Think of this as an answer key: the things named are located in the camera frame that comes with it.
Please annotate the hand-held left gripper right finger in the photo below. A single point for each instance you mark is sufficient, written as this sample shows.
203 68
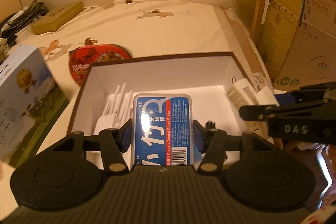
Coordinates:
197 134

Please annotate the tan flat box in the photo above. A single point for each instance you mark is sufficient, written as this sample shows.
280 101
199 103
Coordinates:
55 18

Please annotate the blue floss pick box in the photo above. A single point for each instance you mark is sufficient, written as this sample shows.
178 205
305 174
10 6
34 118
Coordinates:
162 129

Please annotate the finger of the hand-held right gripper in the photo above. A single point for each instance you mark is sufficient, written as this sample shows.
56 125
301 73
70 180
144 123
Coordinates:
260 111
288 96

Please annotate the cardboard box with green marks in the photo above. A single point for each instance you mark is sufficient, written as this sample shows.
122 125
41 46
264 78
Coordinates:
309 56

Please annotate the white plastic tray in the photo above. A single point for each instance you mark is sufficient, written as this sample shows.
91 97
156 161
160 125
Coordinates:
244 94

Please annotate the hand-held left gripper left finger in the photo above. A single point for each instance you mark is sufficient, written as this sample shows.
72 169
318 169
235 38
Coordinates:
127 132

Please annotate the blue milk carton box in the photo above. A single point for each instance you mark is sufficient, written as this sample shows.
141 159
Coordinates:
26 98

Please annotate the red instant noodle bowl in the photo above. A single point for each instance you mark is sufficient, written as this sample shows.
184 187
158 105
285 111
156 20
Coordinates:
89 58

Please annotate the white router with antennas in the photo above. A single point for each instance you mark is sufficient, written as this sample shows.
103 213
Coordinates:
107 121

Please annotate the brown cardboard box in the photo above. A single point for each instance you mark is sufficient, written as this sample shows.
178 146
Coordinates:
168 77

